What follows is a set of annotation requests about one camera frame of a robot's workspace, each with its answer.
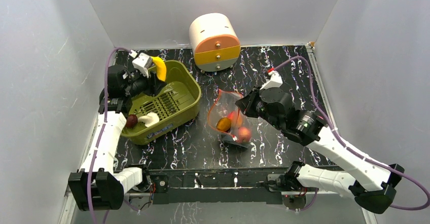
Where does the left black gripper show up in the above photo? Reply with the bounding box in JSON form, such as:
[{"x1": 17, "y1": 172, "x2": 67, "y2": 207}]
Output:
[{"x1": 125, "y1": 69, "x2": 167, "y2": 99}]

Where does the yellow toy banana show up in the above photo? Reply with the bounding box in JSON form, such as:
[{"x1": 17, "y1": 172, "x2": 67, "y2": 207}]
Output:
[{"x1": 151, "y1": 56, "x2": 167, "y2": 82}]

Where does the orange peach toy fruit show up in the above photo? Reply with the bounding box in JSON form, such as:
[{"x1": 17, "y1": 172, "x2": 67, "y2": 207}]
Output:
[{"x1": 227, "y1": 111, "x2": 243, "y2": 128}]

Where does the clear zip bag orange zipper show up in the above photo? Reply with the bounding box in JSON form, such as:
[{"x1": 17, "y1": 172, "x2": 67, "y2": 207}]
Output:
[{"x1": 207, "y1": 89, "x2": 253, "y2": 149}]

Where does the brown toy kiwi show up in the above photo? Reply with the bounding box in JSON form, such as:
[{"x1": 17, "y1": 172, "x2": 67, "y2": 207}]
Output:
[{"x1": 216, "y1": 117, "x2": 232, "y2": 132}]

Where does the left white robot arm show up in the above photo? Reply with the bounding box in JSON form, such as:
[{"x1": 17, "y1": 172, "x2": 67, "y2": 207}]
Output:
[{"x1": 68, "y1": 63, "x2": 167, "y2": 211}]

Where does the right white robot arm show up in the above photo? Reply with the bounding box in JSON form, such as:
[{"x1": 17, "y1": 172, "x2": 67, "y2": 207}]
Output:
[{"x1": 235, "y1": 87, "x2": 404, "y2": 214}]

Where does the olive green plastic basket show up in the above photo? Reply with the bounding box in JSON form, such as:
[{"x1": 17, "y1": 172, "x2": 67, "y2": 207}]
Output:
[{"x1": 121, "y1": 60, "x2": 201, "y2": 145}]

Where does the white toy mushroom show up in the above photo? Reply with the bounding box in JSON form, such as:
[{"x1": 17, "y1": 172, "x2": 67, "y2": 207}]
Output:
[{"x1": 137, "y1": 112, "x2": 160, "y2": 128}]

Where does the dark red toy fruit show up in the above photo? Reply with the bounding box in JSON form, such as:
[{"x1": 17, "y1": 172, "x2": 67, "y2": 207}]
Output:
[{"x1": 125, "y1": 114, "x2": 138, "y2": 128}]

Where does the white cylindrical drawer cabinet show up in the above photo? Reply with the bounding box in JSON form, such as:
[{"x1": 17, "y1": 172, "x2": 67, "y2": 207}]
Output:
[{"x1": 189, "y1": 13, "x2": 241, "y2": 73}]

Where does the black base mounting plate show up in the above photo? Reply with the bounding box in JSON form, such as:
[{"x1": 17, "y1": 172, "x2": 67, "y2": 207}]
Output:
[{"x1": 147, "y1": 167, "x2": 301, "y2": 204}]

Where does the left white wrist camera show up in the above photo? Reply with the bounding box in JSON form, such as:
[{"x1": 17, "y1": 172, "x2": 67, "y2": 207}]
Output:
[{"x1": 129, "y1": 50, "x2": 153, "y2": 78}]

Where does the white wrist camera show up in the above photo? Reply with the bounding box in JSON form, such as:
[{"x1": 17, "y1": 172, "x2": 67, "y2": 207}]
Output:
[
  {"x1": 260, "y1": 68, "x2": 283, "y2": 90},
  {"x1": 129, "y1": 50, "x2": 153, "y2": 78}
]

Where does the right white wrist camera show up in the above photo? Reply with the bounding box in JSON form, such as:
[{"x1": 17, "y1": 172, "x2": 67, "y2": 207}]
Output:
[{"x1": 260, "y1": 68, "x2": 283, "y2": 90}]

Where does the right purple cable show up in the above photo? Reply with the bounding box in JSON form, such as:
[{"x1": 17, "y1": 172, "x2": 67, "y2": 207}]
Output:
[{"x1": 268, "y1": 55, "x2": 430, "y2": 212}]

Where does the aluminium frame rail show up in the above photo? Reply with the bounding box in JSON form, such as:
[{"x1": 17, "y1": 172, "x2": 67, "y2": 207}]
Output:
[{"x1": 63, "y1": 170, "x2": 379, "y2": 224}]

